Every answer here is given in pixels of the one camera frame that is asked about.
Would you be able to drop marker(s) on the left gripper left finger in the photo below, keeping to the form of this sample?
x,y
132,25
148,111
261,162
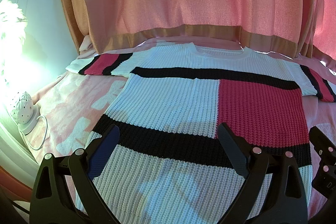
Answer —
x,y
64,191

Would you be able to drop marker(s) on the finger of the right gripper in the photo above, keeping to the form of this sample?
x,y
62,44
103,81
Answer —
x,y
322,144

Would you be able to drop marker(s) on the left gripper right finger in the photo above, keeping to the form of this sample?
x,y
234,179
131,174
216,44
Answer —
x,y
285,200

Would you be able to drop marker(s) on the white black pink knit sweater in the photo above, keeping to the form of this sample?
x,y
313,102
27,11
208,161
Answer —
x,y
169,166

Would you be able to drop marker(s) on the white dotted night lamp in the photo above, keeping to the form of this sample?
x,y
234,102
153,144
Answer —
x,y
24,112

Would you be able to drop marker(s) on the pink bow-print bed blanket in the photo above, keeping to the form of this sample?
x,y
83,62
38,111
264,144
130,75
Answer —
x,y
72,106

